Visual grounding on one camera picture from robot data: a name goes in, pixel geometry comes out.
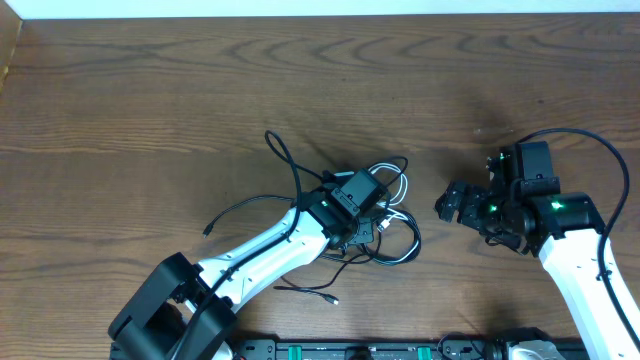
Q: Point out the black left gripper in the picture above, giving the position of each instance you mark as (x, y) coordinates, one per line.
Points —
(364, 231)

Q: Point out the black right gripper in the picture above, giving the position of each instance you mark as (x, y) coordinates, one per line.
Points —
(463, 206)

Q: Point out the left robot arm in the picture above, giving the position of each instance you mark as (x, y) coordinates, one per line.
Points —
(186, 310)

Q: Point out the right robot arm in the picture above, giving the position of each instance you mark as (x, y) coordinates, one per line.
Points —
(524, 209)

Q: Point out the wooden side panel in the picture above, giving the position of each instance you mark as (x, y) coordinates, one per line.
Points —
(10, 28)

